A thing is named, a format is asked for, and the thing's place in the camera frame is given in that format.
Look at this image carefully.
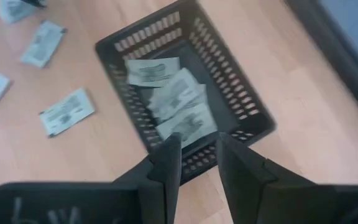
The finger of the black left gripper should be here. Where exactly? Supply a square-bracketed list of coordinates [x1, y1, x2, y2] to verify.
[20, 0, 47, 9]

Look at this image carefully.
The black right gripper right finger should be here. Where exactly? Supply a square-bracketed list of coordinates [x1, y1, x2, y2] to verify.
[216, 133, 358, 224]

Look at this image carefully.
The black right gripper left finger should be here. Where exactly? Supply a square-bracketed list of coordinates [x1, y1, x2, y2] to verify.
[0, 133, 183, 224]

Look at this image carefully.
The black slotted plastic basket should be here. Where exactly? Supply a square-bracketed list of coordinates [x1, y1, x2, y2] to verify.
[94, 0, 277, 186]

